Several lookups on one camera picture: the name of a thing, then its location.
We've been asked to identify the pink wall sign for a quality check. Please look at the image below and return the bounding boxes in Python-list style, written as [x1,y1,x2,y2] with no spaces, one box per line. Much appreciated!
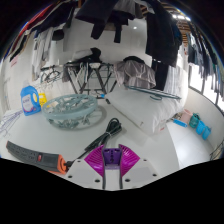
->
[9,54,19,68]

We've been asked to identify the teal clothes hanger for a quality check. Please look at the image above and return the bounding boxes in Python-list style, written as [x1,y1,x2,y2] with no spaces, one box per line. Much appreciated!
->
[125,85,183,102]

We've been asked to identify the metal wire rack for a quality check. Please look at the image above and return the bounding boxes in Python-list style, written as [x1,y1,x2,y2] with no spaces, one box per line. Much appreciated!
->
[209,139,224,161]

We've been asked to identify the black power cable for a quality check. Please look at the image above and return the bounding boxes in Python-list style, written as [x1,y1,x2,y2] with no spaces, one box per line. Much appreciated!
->
[66,117,123,168]

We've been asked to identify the teal bucket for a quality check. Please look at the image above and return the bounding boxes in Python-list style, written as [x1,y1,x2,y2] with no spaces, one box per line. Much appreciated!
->
[189,113,201,129]

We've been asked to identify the round grey-green clip hanger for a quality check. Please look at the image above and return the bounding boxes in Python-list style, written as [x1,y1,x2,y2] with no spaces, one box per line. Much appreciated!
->
[41,93,108,130]

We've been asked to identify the pink bucket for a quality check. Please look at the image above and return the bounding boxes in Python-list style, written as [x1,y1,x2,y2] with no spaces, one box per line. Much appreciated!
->
[179,109,194,125]

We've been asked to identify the white pillow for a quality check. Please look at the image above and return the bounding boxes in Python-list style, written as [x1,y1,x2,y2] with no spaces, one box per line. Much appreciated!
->
[104,87,184,136]

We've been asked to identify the yellow container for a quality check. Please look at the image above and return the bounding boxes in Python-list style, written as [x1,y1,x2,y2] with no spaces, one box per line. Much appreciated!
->
[38,92,48,108]

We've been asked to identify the blue bucket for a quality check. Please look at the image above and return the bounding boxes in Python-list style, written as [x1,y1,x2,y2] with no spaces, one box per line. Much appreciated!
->
[201,125,212,141]
[195,119,206,135]

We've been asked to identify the blue detergent bottle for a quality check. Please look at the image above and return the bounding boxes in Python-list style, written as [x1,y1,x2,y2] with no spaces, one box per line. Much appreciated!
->
[19,84,42,117]

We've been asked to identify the hanging clothes row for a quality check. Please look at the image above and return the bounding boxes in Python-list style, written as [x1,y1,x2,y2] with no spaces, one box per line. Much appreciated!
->
[0,0,224,98]

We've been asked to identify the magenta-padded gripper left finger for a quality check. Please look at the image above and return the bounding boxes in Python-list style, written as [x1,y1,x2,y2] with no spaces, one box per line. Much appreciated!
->
[64,144,108,191]

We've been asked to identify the purple charger block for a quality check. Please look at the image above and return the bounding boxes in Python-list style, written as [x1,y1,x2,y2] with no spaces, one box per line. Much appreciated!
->
[101,147,122,171]

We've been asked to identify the black power strip orange ends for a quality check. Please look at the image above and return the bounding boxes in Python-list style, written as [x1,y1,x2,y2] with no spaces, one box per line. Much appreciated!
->
[5,140,69,175]

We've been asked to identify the blue handle tool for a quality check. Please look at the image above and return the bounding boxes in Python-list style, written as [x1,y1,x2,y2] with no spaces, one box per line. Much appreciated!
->
[172,118,188,128]

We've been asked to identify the black folding drying rack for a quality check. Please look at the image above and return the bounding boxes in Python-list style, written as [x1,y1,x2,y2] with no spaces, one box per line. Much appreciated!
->
[64,61,118,98]

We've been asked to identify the window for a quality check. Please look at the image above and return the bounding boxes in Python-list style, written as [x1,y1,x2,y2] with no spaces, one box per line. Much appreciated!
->
[188,63,224,111]

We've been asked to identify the grey garment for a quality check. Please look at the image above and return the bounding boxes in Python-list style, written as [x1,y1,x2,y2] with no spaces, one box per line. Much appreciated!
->
[113,59,157,89]

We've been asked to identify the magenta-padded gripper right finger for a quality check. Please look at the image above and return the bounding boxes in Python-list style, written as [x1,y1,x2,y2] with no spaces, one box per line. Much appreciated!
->
[118,143,160,191]

